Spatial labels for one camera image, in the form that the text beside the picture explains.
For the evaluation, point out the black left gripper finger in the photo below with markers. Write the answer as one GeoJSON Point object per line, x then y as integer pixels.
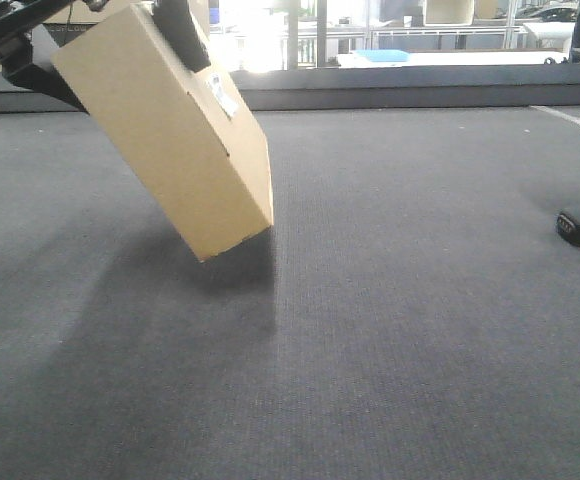
{"type": "Point", "coordinates": [174, 20]}

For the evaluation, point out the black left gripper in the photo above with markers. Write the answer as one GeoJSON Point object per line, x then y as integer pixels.
{"type": "Point", "coordinates": [26, 48]}

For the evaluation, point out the brown cardboard package box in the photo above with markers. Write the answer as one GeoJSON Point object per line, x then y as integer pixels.
{"type": "Point", "coordinates": [209, 173]}

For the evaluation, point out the beige box in background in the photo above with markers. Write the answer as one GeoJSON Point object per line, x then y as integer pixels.
{"type": "Point", "coordinates": [441, 13]}

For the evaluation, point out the white barcode shipping label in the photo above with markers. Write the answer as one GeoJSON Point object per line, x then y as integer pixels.
{"type": "Point", "coordinates": [224, 100]}

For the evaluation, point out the grey vertical pillar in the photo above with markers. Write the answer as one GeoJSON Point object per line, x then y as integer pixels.
{"type": "Point", "coordinates": [321, 37]}

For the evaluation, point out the light blue flat tray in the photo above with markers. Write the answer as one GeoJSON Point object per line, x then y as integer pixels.
{"type": "Point", "coordinates": [382, 55]}

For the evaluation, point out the white background table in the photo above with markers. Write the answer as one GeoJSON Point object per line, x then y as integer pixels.
{"type": "Point", "coordinates": [463, 58]}

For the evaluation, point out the dark grey table edge rail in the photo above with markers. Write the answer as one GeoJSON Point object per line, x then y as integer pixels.
{"type": "Point", "coordinates": [411, 87]}

